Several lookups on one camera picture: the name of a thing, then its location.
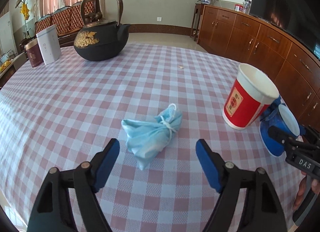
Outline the long wooden sideboard cabinet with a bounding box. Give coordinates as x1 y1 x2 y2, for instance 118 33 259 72
196 4 320 132

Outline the maroon tea tin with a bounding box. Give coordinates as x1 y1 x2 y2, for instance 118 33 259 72
24 40 43 68

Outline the yellow flower floor lamp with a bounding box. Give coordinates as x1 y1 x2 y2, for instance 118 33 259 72
15 0 34 40

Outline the person's right hand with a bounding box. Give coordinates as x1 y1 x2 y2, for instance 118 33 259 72
294 172 313 212

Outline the white tea tin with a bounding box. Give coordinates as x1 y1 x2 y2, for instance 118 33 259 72
36 25 62 66

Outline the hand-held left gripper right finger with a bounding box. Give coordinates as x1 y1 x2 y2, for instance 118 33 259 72
195 139 288 232

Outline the pink checkered tablecloth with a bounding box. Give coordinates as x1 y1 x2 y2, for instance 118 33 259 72
0 42 308 232

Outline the low wooden cabinet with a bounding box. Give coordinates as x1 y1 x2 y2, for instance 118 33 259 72
0 52 28 87

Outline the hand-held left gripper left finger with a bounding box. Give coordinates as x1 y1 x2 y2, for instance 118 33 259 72
26 138 120 232

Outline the red paper cup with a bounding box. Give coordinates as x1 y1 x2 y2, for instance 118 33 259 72
222 63 280 131

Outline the black cast iron teapot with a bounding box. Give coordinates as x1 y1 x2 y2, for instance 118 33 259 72
74 0 131 62

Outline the blue face mask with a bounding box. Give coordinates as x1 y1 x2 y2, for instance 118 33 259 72
121 104 182 171

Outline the blue round tub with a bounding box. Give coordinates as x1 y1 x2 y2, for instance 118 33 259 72
259 96 306 157

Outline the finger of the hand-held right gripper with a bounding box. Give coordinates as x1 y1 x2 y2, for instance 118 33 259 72
304 126 320 145
269 126 297 149

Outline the wooden sofa with patterned cushions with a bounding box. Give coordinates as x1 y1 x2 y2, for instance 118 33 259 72
34 0 100 47

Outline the white board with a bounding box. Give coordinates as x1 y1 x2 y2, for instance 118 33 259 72
0 11 16 55

